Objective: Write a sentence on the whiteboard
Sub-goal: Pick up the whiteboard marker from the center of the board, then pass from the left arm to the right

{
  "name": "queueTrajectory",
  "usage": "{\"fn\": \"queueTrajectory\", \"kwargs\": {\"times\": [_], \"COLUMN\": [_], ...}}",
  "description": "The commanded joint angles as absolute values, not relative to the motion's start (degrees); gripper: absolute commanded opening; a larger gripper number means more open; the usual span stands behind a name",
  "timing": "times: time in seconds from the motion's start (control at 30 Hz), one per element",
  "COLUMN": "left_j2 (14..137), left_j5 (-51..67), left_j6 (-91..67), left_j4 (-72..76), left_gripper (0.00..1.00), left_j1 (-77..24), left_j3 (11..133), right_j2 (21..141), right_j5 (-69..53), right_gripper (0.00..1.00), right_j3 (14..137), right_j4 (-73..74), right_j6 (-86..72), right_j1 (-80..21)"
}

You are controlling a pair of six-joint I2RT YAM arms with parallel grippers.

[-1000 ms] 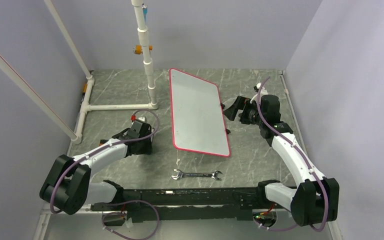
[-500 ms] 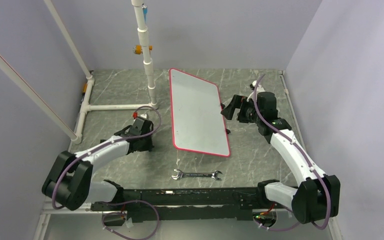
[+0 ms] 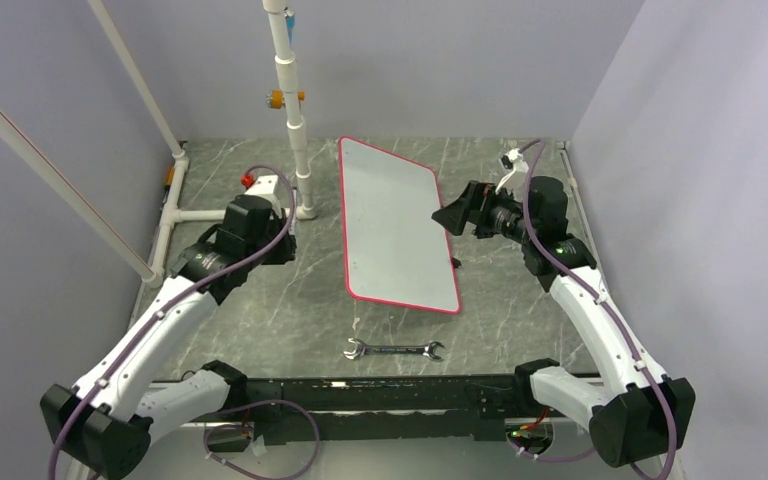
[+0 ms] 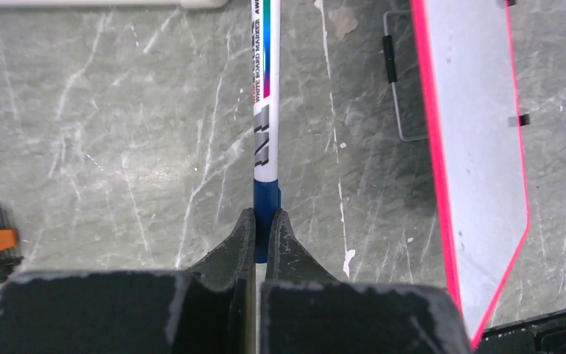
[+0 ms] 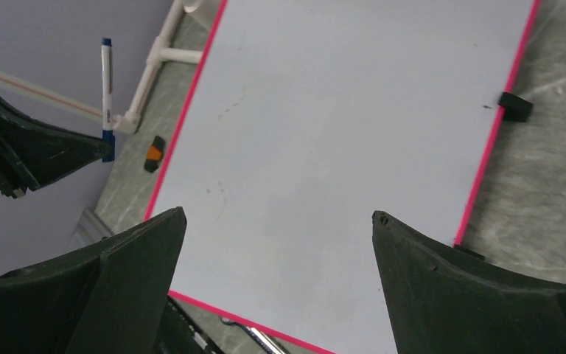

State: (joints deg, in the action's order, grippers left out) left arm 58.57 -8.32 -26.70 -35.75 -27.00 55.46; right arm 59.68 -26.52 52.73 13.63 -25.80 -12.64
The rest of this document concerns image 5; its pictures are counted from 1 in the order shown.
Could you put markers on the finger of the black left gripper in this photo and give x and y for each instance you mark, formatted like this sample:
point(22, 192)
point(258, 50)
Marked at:
point(34, 154)

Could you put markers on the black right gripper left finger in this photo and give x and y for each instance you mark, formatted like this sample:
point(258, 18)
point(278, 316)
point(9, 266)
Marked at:
point(107, 297)

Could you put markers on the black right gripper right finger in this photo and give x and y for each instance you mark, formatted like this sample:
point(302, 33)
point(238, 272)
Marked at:
point(442, 300)

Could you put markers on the white blue whiteboard marker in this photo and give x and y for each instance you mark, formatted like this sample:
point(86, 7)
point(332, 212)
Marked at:
point(107, 100)

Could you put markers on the pink-framed whiteboard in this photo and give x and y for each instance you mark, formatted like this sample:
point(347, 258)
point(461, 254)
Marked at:
point(306, 117)

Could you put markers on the diagonal white pipe red stripe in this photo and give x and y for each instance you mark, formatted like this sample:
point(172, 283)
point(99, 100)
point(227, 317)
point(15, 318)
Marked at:
point(49, 97)

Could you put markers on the black orange small block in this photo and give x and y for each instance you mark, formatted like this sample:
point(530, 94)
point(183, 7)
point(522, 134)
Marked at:
point(155, 154)

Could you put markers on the silver double open-end wrench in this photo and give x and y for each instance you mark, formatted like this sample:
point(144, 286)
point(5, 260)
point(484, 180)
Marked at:
point(268, 344)

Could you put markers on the white PVC pipe frame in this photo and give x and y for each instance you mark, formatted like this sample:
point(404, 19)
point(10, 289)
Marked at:
point(161, 51)

